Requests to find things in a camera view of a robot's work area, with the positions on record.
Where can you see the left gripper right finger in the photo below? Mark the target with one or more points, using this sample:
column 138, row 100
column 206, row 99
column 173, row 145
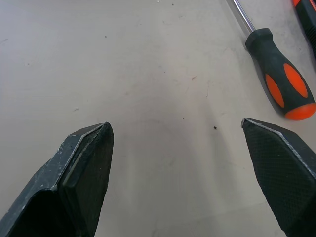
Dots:
column 284, row 172

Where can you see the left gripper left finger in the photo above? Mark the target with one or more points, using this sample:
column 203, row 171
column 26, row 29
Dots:
column 74, row 177

